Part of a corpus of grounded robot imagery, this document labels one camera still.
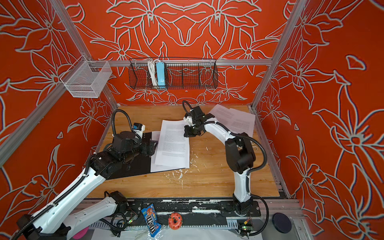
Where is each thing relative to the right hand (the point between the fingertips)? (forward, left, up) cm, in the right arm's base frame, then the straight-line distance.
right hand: (182, 134), depth 90 cm
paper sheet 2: (-18, +15, -9) cm, 25 cm away
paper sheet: (-7, +5, -5) cm, 10 cm away
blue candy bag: (-41, +15, -9) cm, 45 cm away
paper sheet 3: (+15, -43, -9) cm, 47 cm away
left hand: (-11, +15, +12) cm, 23 cm away
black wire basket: (+36, +1, +20) cm, 41 cm away
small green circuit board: (-46, -31, -11) cm, 57 cm away
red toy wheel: (-43, +3, -9) cm, 44 cm away
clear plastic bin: (+29, +60, +22) cm, 70 cm away
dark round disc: (-44, -49, -12) cm, 67 cm away
